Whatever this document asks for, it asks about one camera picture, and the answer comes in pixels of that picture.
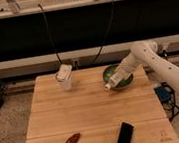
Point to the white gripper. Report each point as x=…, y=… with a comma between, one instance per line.
x=119, y=74

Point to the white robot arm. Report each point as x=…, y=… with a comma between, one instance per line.
x=145, y=52

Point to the green ceramic bowl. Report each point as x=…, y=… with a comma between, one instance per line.
x=107, y=73

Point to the black smartphone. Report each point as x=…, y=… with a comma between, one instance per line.
x=125, y=133

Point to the blue box with cables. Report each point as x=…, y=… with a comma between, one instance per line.
x=167, y=98

